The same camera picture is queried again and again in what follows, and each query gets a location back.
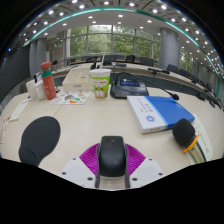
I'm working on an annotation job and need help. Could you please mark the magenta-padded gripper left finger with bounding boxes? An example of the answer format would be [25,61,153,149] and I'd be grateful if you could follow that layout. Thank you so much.
[59,143,101,189]

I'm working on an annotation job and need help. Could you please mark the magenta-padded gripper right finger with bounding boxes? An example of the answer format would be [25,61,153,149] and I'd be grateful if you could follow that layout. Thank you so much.
[124,143,166,189]

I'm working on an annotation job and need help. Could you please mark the black computer mouse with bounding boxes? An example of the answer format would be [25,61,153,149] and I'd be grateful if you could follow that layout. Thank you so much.
[96,135,128,178]

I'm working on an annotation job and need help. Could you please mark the black mouse pad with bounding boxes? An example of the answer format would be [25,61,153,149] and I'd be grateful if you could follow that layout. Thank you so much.
[18,115,62,167]

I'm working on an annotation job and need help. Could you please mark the handheld microphone with foam head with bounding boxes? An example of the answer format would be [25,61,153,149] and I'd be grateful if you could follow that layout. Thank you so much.
[172,117,208,164]

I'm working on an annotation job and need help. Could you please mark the blue and white book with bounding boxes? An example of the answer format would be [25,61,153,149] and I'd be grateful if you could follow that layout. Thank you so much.
[126,95,196,135]

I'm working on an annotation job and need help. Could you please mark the pale green paper sheet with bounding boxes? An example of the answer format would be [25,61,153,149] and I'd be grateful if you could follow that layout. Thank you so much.
[188,113,214,164]

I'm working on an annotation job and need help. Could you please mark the colourful sticker sheet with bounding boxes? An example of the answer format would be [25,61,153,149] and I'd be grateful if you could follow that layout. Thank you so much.
[50,90,92,106]

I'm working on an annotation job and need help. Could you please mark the black conference microphone unit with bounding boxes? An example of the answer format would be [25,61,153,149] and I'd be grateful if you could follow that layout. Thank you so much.
[109,71,180,101]

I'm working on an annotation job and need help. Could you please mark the white booklet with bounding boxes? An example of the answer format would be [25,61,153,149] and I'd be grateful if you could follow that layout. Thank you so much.
[9,98,32,122]

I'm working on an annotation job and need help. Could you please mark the white lidded mug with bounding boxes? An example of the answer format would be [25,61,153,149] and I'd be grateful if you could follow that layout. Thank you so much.
[34,79,47,101]

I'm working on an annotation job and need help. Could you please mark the green printed paper cup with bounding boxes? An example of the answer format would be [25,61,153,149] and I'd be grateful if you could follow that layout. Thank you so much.
[89,68,112,100]

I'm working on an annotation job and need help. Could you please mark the white cardboard box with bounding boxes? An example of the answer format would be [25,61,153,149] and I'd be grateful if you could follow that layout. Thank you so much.
[61,67,95,92]

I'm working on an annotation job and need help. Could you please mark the stack of white paper cups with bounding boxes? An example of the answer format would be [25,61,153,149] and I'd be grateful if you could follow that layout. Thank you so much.
[25,79,37,101]

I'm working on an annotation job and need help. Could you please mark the red drink bottle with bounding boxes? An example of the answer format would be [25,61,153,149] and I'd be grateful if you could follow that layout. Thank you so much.
[40,60,58,101]

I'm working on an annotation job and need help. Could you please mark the long curved conference desk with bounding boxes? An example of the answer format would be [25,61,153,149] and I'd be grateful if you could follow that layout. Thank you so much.
[53,60,221,108]

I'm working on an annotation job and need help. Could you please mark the dark office chairs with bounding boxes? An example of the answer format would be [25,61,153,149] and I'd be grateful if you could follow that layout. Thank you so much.
[66,54,214,93]

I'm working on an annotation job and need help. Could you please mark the ceiling lights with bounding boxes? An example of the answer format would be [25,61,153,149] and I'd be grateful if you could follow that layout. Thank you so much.
[8,0,223,73]

